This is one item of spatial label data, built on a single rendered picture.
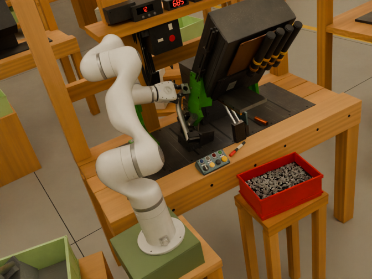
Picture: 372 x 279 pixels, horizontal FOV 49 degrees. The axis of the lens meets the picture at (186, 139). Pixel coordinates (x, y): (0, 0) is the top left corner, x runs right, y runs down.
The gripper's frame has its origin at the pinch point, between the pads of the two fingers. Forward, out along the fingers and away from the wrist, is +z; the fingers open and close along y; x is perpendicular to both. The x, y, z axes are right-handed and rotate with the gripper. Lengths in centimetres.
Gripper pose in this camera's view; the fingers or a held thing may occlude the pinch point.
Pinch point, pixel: (182, 90)
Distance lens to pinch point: 209.1
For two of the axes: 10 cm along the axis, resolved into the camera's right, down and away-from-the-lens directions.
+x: -3.8, 3.4, 8.6
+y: -2.9, -9.3, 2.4
